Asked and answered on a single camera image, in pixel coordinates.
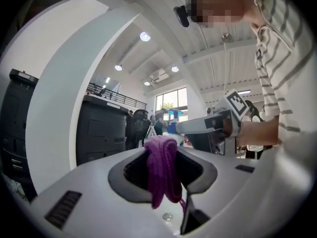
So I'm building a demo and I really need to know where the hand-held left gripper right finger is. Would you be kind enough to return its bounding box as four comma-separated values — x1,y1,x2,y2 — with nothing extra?
176,147,218,195

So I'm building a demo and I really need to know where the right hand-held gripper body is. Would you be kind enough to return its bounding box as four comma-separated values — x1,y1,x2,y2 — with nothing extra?
190,88,250,156

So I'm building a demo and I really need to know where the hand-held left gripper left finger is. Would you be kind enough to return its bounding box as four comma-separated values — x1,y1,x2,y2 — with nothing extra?
108,148,152,203

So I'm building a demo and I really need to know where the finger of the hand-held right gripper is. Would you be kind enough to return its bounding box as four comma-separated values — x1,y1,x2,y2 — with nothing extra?
174,117,213,135

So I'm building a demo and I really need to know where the purple knitted cloth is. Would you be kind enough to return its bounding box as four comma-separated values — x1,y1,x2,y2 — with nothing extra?
144,135,187,217

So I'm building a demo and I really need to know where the person's right forearm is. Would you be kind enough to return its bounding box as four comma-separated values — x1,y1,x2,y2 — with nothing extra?
236,115,281,147

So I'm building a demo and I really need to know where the large window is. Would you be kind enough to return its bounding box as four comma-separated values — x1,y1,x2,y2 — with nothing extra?
156,87,188,122

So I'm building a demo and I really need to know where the black office chair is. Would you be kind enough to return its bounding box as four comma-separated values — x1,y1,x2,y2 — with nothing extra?
125,109,152,150

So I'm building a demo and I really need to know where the wide black printer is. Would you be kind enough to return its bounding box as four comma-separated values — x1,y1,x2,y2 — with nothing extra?
75,95,130,166

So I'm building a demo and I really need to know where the white ceiling air conditioner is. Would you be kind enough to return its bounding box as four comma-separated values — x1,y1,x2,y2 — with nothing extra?
149,68,170,83

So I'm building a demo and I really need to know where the black balcony railing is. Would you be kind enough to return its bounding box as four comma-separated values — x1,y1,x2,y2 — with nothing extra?
86,82,148,109

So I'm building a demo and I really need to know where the person's striped shirt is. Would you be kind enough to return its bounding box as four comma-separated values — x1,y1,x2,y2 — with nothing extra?
250,0,315,146

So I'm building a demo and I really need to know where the white hanging cable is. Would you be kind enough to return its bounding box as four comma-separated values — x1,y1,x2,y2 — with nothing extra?
221,33,233,94

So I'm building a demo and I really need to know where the black head-worn camera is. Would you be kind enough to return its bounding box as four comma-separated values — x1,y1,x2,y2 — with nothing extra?
173,5,190,28

